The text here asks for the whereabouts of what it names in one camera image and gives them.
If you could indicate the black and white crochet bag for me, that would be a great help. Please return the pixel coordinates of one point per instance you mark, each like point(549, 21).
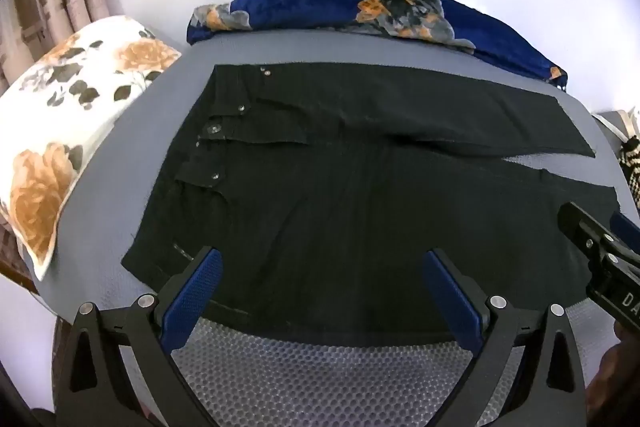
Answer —
point(631, 167)

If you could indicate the grey fabric item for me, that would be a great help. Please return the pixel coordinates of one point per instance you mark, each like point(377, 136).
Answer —
point(606, 127)

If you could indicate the black pants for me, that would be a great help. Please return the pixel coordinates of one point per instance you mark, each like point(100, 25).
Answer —
point(350, 207)

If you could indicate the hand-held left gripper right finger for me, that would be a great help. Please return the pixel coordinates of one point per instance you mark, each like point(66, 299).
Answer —
point(452, 292)

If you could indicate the white floral pillow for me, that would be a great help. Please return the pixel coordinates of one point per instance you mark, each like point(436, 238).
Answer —
point(65, 107)

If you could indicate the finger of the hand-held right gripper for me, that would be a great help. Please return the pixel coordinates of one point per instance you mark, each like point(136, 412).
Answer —
point(627, 232)
point(580, 224)

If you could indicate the wooden bed frame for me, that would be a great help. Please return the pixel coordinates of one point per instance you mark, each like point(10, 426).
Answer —
point(12, 252)

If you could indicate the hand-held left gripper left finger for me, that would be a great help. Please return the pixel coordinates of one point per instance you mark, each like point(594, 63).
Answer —
point(192, 292)

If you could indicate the blue floral blanket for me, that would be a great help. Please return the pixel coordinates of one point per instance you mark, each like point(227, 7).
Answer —
point(310, 7)

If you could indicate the person's right hand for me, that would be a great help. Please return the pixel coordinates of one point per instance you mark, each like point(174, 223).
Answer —
point(620, 372)

